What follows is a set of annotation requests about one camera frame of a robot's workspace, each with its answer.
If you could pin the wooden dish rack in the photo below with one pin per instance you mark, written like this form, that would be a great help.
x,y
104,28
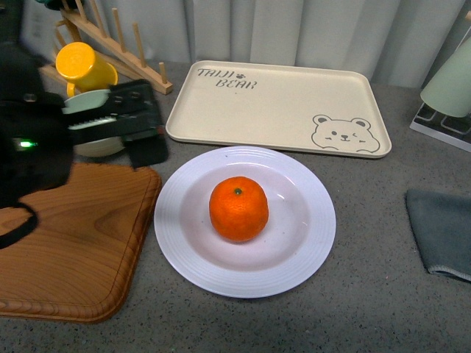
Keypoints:
x,y
80,18

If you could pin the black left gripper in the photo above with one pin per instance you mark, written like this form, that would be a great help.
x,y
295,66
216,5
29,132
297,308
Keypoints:
x,y
36,148

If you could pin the grey-white curtain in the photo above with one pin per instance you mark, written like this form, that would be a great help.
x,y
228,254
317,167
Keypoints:
x,y
397,43

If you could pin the white black-patterned box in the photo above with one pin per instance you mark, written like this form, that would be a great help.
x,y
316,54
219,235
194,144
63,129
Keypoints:
x,y
448,129

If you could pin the wooden cutting board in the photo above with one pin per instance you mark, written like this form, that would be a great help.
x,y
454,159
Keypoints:
x,y
78,264

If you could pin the yellow mug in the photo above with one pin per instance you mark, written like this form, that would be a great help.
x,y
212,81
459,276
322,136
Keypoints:
x,y
84,69

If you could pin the grey folded cloth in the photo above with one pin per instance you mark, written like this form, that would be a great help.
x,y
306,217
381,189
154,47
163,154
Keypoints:
x,y
441,226

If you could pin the light green bowl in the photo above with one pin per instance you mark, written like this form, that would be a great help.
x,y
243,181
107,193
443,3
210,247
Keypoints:
x,y
88,101

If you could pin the orange mandarin fruit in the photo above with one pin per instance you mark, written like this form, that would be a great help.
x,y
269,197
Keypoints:
x,y
238,209

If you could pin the white round plate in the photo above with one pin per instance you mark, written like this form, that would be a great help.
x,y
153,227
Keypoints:
x,y
292,247

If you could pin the beige bear serving tray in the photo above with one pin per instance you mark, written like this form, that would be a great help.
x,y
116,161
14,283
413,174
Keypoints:
x,y
279,107

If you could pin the light green cone lamp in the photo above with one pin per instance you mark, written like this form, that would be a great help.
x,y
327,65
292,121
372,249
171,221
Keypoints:
x,y
448,92

